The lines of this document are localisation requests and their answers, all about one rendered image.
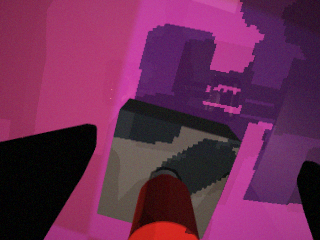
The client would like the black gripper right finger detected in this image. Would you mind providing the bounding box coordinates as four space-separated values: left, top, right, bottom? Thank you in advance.
297 160 320 240

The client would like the red cylinder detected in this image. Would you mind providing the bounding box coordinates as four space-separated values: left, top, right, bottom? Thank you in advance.
128 176 200 240

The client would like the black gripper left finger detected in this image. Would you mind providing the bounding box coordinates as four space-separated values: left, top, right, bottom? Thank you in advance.
0 123 97 240

